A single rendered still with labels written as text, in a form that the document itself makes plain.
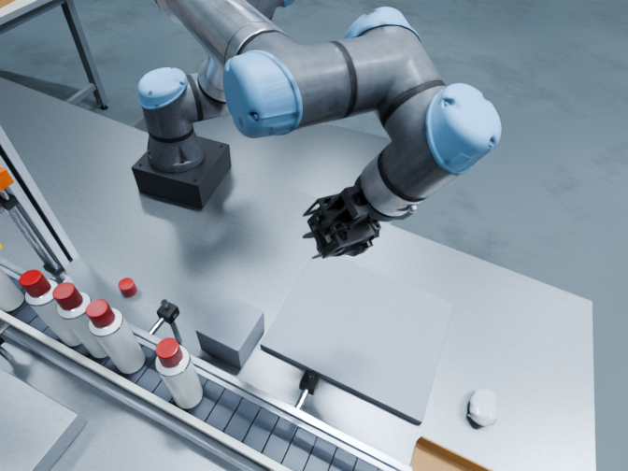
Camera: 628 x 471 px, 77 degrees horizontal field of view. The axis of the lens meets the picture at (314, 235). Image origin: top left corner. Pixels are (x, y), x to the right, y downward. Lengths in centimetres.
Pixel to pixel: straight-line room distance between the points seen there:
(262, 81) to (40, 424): 72
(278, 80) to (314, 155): 98
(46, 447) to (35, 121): 107
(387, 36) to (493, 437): 76
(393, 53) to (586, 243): 245
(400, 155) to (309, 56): 13
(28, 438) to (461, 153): 80
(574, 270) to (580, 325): 143
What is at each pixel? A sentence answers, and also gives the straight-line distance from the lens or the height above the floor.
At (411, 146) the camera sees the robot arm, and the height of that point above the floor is 142.
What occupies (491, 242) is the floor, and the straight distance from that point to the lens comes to 247.
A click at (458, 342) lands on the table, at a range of 99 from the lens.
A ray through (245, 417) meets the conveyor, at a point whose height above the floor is 88.
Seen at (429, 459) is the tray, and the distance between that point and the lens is 88.
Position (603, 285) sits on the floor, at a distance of 263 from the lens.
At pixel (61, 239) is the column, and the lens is 107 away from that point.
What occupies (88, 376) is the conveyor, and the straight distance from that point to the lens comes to 90.
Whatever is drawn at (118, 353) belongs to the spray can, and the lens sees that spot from 79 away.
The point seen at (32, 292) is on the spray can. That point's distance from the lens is 79.
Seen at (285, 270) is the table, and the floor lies 83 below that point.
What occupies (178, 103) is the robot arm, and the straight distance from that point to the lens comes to 106.
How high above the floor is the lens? 165
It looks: 49 degrees down
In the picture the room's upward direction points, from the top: 7 degrees clockwise
